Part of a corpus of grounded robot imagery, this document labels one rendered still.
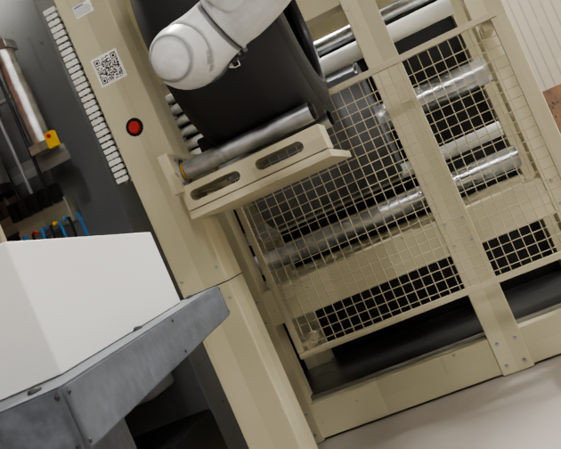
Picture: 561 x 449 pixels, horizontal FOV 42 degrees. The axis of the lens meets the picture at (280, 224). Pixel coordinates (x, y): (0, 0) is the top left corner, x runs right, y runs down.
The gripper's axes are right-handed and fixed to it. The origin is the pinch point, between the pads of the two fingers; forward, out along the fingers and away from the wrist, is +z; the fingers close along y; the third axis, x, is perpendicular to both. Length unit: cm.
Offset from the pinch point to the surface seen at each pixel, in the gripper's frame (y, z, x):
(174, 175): 25.1, 7.8, 16.5
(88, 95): 41.9, 23.9, -10.5
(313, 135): -7.8, 8.6, 21.7
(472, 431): -11, 28, 109
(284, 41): -10.8, 7.5, 0.7
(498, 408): -19, 39, 111
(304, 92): -9.3, 14.2, 12.1
